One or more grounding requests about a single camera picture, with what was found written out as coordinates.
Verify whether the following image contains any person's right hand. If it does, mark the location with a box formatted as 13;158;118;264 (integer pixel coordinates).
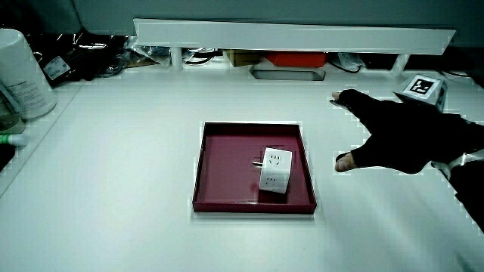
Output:
329;73;484;175

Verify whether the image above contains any white socket adapter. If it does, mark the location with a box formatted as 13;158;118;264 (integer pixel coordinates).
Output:
252;147;293;195

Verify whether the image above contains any person's right forearm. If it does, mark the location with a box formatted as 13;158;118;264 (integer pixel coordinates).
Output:
440;150;484;233

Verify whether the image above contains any orange box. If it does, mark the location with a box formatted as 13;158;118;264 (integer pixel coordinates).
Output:
263;51;328;70

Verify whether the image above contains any white desk shelf riser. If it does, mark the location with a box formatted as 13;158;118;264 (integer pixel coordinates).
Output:
132;17;457;77

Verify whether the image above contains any brown cardboard box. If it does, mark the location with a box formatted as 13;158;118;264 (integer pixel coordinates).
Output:
225;49;266;68

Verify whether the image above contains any maroon square tray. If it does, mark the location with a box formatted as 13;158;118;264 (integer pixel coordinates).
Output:
191;121;318;215

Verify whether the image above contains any clear plastic bag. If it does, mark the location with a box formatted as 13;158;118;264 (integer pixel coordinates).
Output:
123;36;224;68

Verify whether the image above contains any black plastic bag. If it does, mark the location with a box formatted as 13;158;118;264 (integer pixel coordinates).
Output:
28;31;130;88

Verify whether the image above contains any white cylindrical container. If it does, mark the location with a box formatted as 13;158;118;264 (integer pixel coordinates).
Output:
0;28;57;120

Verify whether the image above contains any green and white tube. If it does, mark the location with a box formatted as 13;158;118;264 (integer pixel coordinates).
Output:
0;134;29;147

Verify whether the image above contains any clear glass jar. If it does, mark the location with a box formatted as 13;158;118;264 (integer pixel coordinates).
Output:
0;89;26;135

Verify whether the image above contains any black cable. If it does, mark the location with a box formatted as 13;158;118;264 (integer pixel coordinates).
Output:
327;52;367;74

